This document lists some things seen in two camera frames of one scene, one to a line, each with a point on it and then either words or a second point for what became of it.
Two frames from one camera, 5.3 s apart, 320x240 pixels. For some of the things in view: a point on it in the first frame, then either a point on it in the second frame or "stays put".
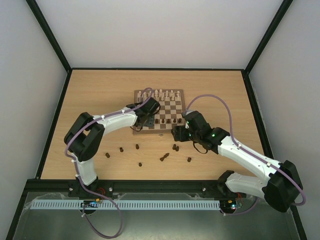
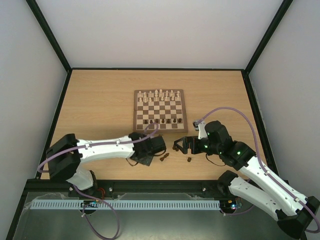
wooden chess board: x=170 y=114 stays put
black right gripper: x=176 y=133 to x=187 y=145
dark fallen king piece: x=164 y=156 stays put
